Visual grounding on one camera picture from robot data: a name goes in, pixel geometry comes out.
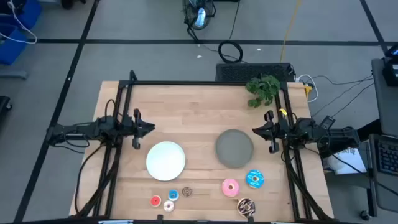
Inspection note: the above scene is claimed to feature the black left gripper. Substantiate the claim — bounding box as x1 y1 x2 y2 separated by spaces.
124 108 156 151

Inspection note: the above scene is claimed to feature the white power cable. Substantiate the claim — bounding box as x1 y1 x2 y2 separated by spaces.
295 73 320 103

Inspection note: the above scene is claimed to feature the yellow cable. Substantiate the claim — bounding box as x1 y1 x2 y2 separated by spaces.
279 0 303 64

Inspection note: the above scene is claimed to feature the black cable bundle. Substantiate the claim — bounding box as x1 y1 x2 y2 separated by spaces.
73 142 123 217

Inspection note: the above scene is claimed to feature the large chocolate donut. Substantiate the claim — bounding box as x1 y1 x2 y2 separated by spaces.
236 197 256 218

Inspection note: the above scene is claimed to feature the large blue donut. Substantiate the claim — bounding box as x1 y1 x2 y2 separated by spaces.
245 169 265 189

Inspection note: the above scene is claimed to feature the white paper sheet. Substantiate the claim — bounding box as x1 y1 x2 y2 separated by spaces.
323 147 368 175

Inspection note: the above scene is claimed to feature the blue plastic bin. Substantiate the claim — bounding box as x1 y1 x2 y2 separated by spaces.
0 24 29 66
0 0 43 30

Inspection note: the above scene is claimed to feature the black floor fan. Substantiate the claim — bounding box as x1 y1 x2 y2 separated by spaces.
182 0 217 31

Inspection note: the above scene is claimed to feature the large pink donut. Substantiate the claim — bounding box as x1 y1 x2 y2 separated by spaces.
221 178 240 198

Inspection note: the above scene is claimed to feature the black keyboard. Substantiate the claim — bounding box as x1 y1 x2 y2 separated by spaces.
376 139 398 175

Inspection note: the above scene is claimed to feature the white round plate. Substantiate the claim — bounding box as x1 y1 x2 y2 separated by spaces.
146 141 187 182

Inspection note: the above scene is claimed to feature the coiled black cable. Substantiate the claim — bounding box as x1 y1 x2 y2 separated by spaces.
217 40 243 64

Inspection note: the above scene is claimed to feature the green potted plant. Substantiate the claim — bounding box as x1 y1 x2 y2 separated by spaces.
244 73 281 109

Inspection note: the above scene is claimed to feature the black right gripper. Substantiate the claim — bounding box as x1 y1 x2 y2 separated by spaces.
252 110 283 154

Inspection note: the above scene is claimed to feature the grey round plate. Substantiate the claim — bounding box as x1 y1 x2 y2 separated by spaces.
215 129 254 169

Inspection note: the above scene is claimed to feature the black power adapter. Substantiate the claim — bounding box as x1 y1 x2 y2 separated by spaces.
320 115 336 130

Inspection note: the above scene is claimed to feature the black computer case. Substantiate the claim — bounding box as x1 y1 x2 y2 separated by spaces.
215 62 295 83

